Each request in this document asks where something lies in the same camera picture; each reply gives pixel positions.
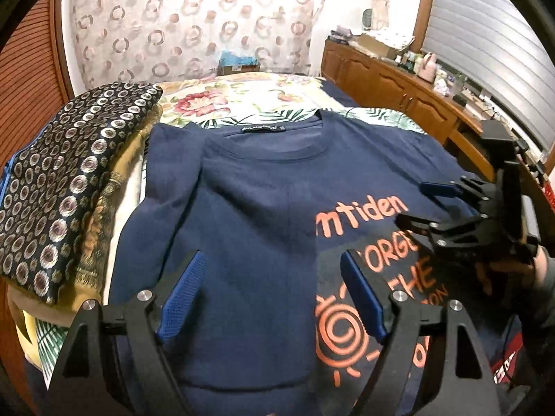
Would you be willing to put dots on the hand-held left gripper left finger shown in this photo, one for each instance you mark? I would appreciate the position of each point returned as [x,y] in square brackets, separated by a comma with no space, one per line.
[184,299]

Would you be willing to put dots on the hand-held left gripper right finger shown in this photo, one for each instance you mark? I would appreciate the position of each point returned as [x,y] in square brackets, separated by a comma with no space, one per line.
[364,299]

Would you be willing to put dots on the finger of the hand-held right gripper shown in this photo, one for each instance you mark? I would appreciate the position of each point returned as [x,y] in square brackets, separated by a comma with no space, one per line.
[438,189]
[459,234]

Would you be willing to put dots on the navy printed t-shirt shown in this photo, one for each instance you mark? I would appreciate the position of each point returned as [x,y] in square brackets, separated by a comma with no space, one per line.
[243,208]

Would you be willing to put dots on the person's right forearm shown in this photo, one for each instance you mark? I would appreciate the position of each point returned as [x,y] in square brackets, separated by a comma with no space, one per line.
[542,307]

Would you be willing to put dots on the person's right hand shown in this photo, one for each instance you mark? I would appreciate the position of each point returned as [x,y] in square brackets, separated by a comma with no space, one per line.
[511,271]

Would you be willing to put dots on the palm leaf printed sheet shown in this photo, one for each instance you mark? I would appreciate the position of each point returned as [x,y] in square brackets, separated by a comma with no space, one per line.
[386,117]

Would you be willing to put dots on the gold patterned cloth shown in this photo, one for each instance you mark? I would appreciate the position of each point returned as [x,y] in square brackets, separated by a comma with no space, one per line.
[93,247]

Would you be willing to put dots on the white lilac pouch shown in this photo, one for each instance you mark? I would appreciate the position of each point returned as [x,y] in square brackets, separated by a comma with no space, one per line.
[443,81]

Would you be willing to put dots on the wooden sideboard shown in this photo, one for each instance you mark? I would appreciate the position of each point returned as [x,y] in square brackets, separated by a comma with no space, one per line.
[381,82]

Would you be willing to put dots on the pink handbag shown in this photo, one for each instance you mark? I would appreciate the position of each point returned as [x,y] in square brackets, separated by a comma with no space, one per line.
[427,67]

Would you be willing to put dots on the row of small bottles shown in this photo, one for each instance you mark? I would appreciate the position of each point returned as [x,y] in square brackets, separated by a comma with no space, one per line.
[407,60]

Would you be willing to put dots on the red printed cloth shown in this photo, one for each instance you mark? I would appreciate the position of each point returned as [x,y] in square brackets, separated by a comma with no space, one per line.
[511,355]

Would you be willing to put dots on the navy cloth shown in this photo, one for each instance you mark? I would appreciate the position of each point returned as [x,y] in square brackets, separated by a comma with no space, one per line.
[338,95]

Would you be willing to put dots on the open cardboard box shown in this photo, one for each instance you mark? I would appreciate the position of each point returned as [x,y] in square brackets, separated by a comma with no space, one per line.
[373,47]

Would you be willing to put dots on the white spotted cloth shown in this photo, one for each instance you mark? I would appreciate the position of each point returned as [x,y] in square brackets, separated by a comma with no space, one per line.
[394,38]

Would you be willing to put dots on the dark circle-patterned folded cloth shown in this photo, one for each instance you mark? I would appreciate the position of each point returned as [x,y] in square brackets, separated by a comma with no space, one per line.
[65,182]

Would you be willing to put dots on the floral bed sheet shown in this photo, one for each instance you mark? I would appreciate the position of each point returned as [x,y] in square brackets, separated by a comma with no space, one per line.
[203,99]

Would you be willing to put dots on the small cardboard box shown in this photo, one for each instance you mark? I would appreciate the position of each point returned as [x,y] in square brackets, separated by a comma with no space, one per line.
[238,70]

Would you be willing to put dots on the light blue cloth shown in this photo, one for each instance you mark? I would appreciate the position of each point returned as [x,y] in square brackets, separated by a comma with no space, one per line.
[238,57]

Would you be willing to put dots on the brown louvered wardrobe door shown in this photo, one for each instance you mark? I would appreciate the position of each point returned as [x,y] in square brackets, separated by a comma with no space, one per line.
[30,86]

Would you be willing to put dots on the circle print curtain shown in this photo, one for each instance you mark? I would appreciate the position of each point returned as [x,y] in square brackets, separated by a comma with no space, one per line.
[173,21]

